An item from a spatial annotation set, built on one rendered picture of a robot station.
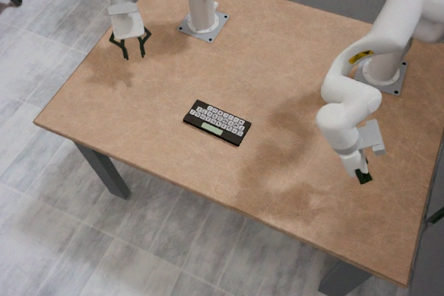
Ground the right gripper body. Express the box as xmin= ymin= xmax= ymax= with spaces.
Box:
xmin=111 ymin=9 xmax=145 ymax=40

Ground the black keyboard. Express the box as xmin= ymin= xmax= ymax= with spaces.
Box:
xmin=183 ymin=99 xmax=252 ymax=147

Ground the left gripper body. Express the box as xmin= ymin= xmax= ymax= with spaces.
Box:
xmin=339 ymin=149 xmax=368 ymax=177

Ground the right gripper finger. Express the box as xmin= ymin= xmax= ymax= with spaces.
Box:
xmin=109 ymin=31 xmax=128 ymax=61
xmin=138 ymin=26 xmax=152 ymax=58

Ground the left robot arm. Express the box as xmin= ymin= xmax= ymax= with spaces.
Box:
xmin=316 ymin=0 xmax=444 ymax=156

